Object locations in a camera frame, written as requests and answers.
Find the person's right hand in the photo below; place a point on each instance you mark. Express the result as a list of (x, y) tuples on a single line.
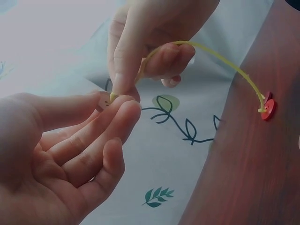
[(161, 18)]

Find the person's left hand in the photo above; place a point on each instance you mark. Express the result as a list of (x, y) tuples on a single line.
[(47, 168)]

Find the person's left thumb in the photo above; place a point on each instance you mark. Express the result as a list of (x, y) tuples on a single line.
[(68, 111)]

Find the person's right fingers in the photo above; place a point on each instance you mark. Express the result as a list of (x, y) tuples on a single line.
[(168, 62)]

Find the person's right thumb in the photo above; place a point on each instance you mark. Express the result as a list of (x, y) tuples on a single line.
[(129, 56)]

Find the pale pinkish round button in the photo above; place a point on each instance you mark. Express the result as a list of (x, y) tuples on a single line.
[(102, 100)]

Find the dark red round button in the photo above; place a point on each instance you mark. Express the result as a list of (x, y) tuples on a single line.
[(269, 95)]

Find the bright red round button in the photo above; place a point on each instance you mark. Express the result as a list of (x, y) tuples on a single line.
[(271, 109)]

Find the black rounded object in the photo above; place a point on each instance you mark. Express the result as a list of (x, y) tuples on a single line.
[(294, 3)]

